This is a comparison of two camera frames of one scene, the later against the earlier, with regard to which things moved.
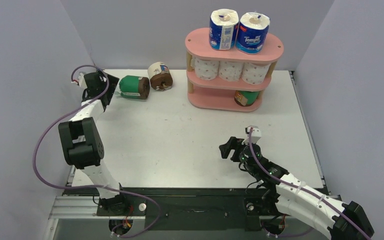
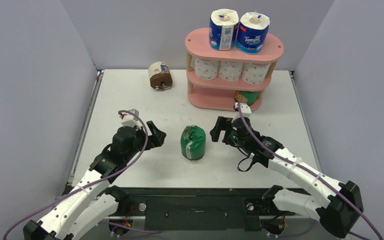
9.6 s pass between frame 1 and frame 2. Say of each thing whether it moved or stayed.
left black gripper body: moved
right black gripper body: moved
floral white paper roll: stayed
